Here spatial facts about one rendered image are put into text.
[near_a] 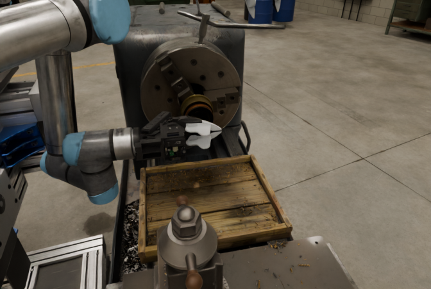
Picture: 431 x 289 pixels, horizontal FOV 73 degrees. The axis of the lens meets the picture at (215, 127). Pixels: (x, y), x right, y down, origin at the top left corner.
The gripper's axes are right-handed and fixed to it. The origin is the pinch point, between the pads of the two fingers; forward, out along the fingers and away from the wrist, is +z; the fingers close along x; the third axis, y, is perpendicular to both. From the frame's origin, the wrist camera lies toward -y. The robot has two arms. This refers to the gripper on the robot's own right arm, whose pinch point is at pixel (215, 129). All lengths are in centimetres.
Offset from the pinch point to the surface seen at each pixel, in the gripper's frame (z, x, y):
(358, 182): 125, -108, -79
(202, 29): 0.9, 19.8, -22.8
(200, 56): -0.6, 13.3, -19.4
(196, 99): -3.5, 4.6, -9.3
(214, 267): -8.2, 2.8, 39.2
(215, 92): 3.3, 2.5, -17.0
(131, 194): -30, -54, -39
